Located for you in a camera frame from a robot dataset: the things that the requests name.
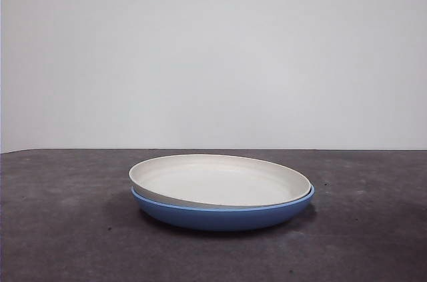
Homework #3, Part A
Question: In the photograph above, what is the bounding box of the blue round plate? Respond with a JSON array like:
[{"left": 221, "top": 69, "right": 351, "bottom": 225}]
[{"left": 131, "top": 185, "right": 316, "bottom": 232}]

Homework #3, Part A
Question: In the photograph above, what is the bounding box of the white round plate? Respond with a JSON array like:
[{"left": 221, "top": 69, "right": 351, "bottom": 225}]
[{"left": 128, "top": 153, "right": 313, "bottom": 210}]

